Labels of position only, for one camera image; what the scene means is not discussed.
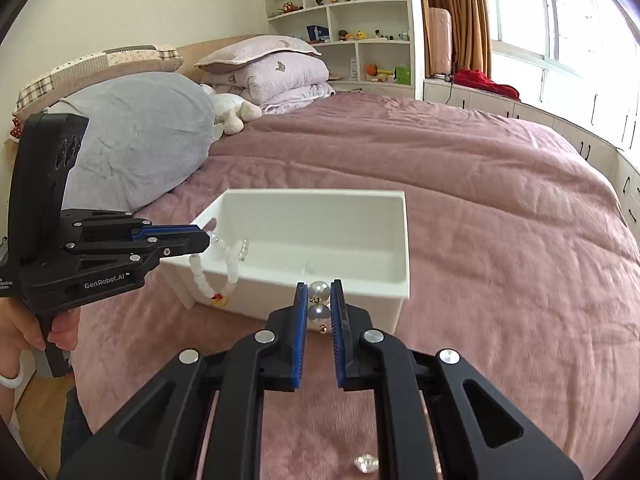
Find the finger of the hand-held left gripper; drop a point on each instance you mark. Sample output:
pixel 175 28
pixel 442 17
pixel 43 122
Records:
pixel 170 231
pixel 175 247

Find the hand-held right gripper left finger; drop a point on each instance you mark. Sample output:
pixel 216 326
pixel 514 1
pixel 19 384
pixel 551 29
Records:
pixel 300 340

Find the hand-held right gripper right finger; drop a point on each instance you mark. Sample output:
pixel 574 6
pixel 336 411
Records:
pixel 337 340

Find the pearl drop earring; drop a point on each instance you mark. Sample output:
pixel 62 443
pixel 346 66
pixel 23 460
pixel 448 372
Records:
pixel 318 312

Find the white plastic storage box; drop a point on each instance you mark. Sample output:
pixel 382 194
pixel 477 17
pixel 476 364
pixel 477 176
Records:
pixel 320 230

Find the person's left forearm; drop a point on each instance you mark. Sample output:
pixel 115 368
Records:
pixel 5 402

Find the clear bead jewelry piece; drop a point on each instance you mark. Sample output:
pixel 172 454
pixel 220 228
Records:
pixel 244 249

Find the silver crystal jewelry piece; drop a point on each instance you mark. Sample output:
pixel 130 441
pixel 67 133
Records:
pixel 365 461

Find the person's left hand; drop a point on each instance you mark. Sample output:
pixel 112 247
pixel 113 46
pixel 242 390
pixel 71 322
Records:
pixel 15 325

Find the grey pillow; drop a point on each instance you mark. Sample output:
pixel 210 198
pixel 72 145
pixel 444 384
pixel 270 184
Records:
pixel 140 130

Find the white plush toy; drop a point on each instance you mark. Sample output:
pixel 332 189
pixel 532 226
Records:
pixel 232 107

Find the patchwork plaid pillow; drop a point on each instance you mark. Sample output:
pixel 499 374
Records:
pixel 100 62

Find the pink bed blanket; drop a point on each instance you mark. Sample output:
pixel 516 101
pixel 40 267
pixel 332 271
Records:
pixel 475 210

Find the white bangle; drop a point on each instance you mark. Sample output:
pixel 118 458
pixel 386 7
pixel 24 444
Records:
pixel 12 379

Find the folded lilac quilt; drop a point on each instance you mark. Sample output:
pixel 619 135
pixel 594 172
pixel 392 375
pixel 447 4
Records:
pixel 290 80

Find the lilac pillow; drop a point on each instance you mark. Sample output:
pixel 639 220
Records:
pixel 260 52

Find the dark cloth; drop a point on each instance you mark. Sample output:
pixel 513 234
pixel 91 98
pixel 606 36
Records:
pixel 75 425

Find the blue box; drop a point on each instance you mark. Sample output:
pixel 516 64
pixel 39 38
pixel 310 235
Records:
pixel 317 33

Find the orange ball toy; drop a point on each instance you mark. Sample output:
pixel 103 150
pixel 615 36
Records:
pixel 371 69

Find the green box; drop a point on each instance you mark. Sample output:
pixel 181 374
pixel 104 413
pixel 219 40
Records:
pixel 403 74

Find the white window cabinet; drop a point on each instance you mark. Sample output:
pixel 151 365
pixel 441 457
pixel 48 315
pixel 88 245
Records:
pixel 490 102

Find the red cloth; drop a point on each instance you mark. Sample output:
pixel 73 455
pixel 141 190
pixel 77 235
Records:
pixel 482 82

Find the pink suitcase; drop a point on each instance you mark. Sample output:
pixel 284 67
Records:
pixel 441 40

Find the white bookshelf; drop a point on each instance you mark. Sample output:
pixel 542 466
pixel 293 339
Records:
pixel 415 20

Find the window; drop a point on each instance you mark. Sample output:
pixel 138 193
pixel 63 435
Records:
pixel 570 20

